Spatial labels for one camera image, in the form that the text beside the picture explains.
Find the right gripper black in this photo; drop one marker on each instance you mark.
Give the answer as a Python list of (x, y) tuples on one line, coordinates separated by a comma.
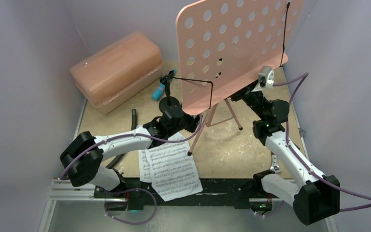
[(248, 94)]

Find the pink music stand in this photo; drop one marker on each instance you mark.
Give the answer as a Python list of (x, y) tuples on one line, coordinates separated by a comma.
[(223, 44)]

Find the black microphone desk stand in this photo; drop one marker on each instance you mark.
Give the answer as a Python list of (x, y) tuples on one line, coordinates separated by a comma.
[(168, 102)]

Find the sheet music page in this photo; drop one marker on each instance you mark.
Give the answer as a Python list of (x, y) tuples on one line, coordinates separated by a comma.
[(179, 179), (156, 159)]

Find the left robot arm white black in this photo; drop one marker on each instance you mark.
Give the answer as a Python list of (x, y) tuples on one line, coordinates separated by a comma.
[(82, 158)]

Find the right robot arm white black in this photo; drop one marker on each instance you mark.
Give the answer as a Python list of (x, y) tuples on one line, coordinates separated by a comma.
[(313, 195)]

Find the blue toy microphone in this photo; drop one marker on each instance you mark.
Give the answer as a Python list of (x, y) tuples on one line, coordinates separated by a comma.
[(157, 94)]

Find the translucent orange plastic box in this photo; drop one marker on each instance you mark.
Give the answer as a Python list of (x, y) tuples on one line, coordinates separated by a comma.
[(116, 73)]

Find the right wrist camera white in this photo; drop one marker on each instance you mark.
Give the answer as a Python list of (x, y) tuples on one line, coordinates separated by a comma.
[(266, 77)]

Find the red handled tool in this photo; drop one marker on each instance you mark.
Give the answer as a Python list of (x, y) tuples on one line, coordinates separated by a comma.
[(274, 164)]

